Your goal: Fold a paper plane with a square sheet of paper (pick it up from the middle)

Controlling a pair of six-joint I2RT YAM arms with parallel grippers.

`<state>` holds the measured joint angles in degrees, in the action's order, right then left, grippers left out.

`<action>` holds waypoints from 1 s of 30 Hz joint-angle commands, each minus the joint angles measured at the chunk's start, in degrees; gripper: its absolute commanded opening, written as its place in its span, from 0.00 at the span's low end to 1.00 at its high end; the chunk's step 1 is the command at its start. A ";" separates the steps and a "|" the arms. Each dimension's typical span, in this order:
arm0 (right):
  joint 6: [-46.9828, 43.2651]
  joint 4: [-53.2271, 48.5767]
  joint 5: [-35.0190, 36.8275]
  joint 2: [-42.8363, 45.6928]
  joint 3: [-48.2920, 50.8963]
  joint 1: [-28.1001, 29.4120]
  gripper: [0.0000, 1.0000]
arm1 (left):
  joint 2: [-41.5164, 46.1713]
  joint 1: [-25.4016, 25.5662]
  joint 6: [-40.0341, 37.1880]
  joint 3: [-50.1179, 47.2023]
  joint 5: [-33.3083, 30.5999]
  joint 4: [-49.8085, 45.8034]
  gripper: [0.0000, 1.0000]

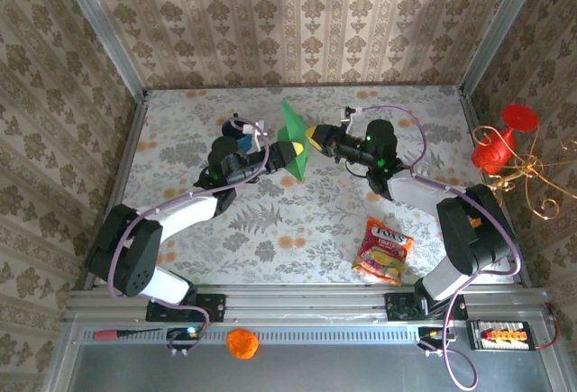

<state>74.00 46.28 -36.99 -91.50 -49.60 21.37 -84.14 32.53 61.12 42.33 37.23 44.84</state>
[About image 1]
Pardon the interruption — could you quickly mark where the red-handled screwdriver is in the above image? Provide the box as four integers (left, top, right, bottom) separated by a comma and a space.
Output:
92, 327, 163, 342

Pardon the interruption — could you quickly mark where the red plastic vase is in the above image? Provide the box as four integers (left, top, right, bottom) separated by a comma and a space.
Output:
471, 103, 541, 176

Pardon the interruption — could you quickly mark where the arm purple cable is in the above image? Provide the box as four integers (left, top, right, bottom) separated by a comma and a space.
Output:
107, 119, 272, 357
346, 105, 524, 392

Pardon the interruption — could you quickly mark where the aluminium frame rail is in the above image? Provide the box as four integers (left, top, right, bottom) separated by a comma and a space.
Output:
65, 286, 554, 321

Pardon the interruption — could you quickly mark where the grey metal panel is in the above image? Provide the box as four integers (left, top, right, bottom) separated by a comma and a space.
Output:
67, 344, 554, 392

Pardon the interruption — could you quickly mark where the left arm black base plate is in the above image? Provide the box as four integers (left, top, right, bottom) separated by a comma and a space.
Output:
144, 292, 227, 324

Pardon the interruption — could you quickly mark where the orange crumpled ball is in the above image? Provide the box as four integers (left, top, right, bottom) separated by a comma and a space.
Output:
224, 327, 261, 360

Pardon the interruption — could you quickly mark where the Fox's fruit candy bag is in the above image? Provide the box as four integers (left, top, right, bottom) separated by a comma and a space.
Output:
351, 217, 415, 287

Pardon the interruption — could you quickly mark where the dark blue mug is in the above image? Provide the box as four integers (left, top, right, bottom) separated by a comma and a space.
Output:
220, 112, 253, 151

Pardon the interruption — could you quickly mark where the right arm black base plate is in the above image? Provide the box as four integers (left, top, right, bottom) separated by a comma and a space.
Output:
385, 291, 469, 321

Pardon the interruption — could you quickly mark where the floral patterned table cover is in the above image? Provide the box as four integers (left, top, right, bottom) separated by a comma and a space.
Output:
99, 85, 517, 286

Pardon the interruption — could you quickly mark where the gold wire ornament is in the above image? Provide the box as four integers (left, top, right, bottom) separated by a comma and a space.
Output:
472, 124, 577, 222

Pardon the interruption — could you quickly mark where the aluminium corner post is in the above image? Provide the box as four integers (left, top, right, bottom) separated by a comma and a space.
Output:
52, 0, 150, 100
459, 0, 549, 96

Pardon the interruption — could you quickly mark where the grey slotted cable duct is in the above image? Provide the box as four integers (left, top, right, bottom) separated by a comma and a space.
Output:
74, 323, 470, 346

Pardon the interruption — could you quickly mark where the thin red wire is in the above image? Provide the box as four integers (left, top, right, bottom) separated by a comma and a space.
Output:
529, 301, 562, 351

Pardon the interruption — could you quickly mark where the small black controller board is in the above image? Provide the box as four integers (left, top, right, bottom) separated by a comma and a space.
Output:
417, 324, 456, 352
165, 325, 203, 351

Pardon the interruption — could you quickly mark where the aluminium table side rail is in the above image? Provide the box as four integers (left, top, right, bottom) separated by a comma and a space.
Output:
84, 94, 150, 289
457, 87, 533, 287

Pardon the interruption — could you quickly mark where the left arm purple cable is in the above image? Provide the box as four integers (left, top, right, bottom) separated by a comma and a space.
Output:
107, 119, 272, 357

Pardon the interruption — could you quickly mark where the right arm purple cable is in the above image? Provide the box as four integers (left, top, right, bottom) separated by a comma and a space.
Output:
346, 105, 524, 392

